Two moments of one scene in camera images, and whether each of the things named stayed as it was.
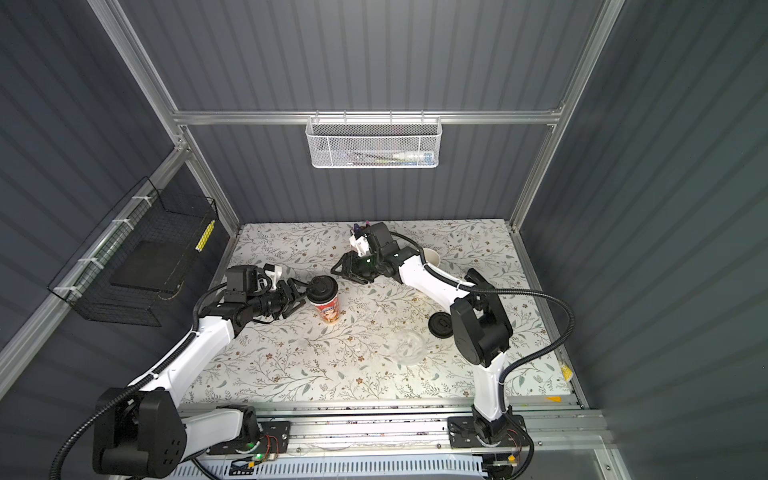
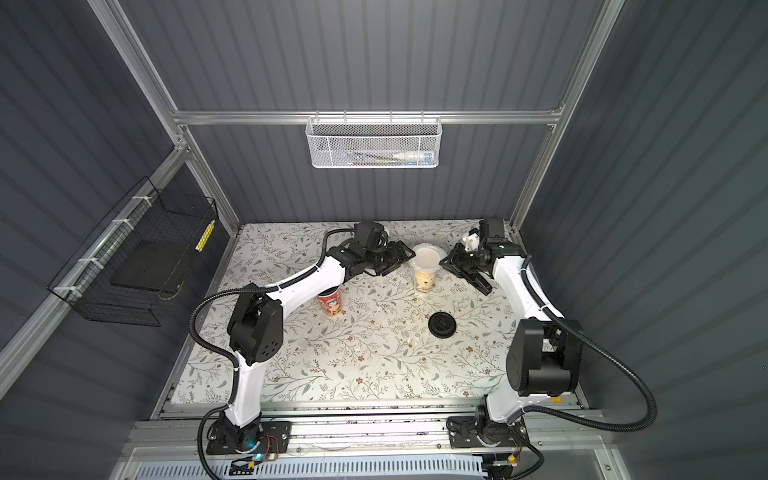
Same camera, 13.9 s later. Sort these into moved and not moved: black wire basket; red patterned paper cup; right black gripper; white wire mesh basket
Moved: red patterned paper cup; right black gripper
Not moved: black wire basket; white wire mesh basket
